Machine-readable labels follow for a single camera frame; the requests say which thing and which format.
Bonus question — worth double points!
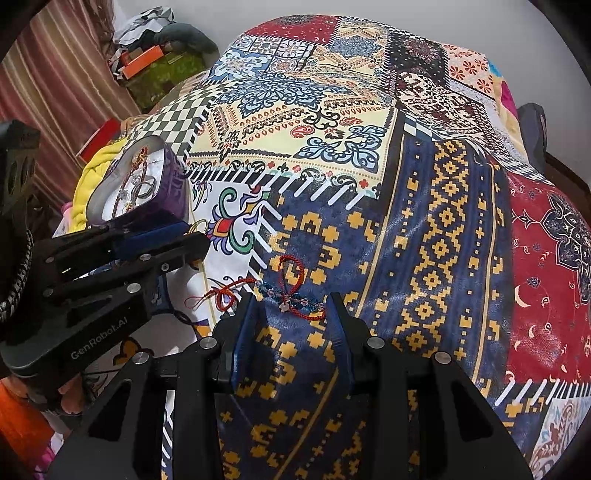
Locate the orange box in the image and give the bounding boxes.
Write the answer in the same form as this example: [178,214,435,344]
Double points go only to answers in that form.
[119,45,166,79]

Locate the pink blanket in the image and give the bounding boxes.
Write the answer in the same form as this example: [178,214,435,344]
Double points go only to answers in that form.
[488,59,522,121]

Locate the red string bracelet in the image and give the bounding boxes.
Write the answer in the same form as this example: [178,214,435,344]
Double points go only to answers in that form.
[185,256,329,324]

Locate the orange cloth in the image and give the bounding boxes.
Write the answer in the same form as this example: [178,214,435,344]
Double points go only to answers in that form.
[0,378,58,455]

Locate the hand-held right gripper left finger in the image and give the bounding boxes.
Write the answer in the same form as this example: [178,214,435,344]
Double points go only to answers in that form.
[48,292,260,480]

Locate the silver bangle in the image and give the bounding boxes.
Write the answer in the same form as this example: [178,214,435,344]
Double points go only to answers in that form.
[124,178,158,205]

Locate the purple heart-shaped tin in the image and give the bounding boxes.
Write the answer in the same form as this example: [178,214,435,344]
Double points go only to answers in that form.
[85,136,191,228]

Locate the red box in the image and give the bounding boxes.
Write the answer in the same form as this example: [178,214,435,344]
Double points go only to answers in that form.
[76,117,124,163]

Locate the striped brown curtain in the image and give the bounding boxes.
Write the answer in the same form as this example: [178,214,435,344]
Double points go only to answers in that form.
[0,4,141,208]

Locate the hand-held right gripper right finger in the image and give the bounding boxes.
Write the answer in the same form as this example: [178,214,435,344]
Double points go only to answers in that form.
[324,292,534,480]

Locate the pile of grey clothes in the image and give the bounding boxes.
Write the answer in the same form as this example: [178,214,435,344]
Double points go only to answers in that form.
[107,6,219,70]

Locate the yellow blanket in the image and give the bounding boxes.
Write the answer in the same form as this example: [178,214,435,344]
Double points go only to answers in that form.
[69,136,132,232]

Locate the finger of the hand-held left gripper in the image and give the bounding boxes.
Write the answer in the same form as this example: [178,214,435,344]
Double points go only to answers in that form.
[34,222,188,283]
[44,232,210,325]

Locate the green patterned cloth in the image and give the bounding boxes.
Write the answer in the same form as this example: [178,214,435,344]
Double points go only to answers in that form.
[124,50,218,114]

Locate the braided black cable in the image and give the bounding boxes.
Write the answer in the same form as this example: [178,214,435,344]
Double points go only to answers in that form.
[0,225,36,325]

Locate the blue bead bracelet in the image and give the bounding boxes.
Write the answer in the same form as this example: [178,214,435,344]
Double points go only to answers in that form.
[256,279,327,313]

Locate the patchwork printed blanket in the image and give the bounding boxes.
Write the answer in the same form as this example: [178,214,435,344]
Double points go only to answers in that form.
[152,14,591,480]

